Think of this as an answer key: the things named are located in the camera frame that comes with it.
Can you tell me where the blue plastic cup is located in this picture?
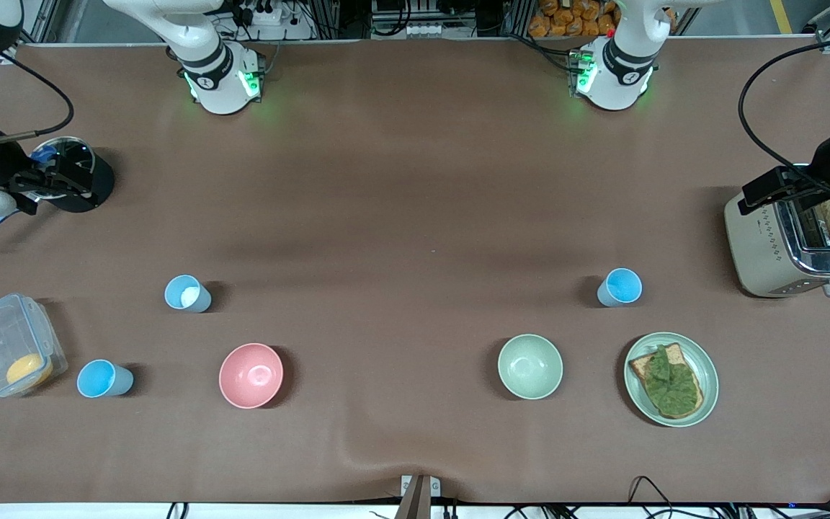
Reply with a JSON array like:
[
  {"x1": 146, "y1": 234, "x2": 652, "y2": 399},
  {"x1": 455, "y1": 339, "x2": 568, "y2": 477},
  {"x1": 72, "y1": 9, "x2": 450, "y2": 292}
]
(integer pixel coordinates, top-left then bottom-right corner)
[
  {"x1": 597, "y1": 267, "x2": 643, "y2": 309},
  {"x1": 76, "y1": 359, "x2": 135, "y2": 399},
  {"x1": 164, "y1": 275, "x2": 213, "y2": 314}
]

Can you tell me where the glass pot lid blue knob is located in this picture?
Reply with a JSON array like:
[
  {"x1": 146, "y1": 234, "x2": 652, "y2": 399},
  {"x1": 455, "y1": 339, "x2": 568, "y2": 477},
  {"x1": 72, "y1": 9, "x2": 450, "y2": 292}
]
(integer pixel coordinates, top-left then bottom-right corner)
[{"x1": 30, "y1": 137, "x2": 96, "y2": 199}]

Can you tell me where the beige chrome toaster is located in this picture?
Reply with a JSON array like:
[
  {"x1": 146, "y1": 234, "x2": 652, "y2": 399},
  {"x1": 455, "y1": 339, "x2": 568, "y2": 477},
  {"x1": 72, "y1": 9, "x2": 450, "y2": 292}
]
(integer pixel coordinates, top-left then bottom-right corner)
[{"x1": 723, "y1": 189, "x2": 830, "y2": 298}]

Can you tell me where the yellow round food piece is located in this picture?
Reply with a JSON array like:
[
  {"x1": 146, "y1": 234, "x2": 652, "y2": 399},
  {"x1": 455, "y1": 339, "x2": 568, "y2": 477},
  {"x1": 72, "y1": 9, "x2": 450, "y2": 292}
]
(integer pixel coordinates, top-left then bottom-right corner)
[{"x1": 6, "y1": 353, "x2": 54, "y2": 387}]

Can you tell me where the pale green plate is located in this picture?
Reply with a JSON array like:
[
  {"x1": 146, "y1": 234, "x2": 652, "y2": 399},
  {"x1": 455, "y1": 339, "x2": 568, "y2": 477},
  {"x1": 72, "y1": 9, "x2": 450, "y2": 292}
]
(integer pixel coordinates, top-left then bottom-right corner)
[{"x1": 623, "y1": 332, "x2": 720, "y2": 428}]

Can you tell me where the brown toast slice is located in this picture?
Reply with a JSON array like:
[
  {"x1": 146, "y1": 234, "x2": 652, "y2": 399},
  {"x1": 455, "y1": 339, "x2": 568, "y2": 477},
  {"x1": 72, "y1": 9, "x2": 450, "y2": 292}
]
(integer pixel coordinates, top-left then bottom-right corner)
[{"x1": 629, "y1": 343, "x2": 704, "y2": 420}]

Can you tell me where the green lettuce leaf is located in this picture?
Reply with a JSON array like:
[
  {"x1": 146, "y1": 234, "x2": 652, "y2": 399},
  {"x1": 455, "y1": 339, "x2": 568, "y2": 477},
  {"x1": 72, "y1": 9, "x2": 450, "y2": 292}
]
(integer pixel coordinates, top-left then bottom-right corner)
[{"x1": 646, "y1": 345, "x2": 700, "y2": 417}]

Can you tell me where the white power strip with plugs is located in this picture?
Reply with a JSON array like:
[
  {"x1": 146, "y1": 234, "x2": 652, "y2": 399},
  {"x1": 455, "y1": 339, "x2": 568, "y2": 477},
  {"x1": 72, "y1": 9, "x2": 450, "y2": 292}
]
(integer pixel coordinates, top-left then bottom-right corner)
[{"x1": 238, "y1": 0, "x2": 315, "y2": 41}]

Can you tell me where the orange packaged buns pile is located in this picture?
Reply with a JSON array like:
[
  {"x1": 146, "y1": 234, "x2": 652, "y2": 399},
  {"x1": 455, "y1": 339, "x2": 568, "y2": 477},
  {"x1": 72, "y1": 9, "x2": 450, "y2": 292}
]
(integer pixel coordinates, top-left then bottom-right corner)
[{"x1": 528, "y1": 0, "x2": 677, "y2": 38}]

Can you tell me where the pink bowl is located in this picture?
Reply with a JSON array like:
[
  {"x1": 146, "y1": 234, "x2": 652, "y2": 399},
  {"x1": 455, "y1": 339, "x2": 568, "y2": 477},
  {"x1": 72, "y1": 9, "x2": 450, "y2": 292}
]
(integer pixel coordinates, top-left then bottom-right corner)
[{"x1": 218, "y1": 342, "x2": 285, "y2": 409}]

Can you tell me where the pale green bowl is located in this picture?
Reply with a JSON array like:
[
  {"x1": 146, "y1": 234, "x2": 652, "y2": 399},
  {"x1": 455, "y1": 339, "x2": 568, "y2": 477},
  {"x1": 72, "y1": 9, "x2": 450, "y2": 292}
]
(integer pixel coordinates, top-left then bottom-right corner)
[{"x1": 497, "y1": 334, "x2": 564, "y2": 400}]

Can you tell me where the black saucepan blue handle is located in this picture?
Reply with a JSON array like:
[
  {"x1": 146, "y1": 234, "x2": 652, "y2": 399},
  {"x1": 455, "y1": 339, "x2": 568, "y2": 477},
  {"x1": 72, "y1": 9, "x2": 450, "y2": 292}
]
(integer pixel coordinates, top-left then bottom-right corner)
[{"x1": 0, "y1": 136, "x2": 115, "y2": 248}]

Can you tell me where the black left camera cable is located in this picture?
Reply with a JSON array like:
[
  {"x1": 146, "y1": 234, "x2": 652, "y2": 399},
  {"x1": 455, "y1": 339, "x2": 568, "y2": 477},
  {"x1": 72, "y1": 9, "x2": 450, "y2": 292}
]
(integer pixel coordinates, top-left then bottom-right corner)
[{"x1": 738, "y1": 32, "x2": 830, "y2": 181}]

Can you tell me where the black looped cable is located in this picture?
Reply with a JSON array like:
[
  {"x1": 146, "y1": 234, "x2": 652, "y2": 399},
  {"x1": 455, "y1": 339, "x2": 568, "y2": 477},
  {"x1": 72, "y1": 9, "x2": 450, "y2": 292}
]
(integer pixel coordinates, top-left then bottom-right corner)
[{"x1": 628, "y1": 475, "x2": 677, "y2": 519}]

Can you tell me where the metal table edge bracket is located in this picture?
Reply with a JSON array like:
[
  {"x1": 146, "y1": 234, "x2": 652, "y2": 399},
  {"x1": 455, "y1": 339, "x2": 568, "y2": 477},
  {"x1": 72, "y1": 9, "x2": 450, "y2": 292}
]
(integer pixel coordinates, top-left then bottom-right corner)
[{"x1": 401, "y1": 474, "x2": 442, "y2": 519}]

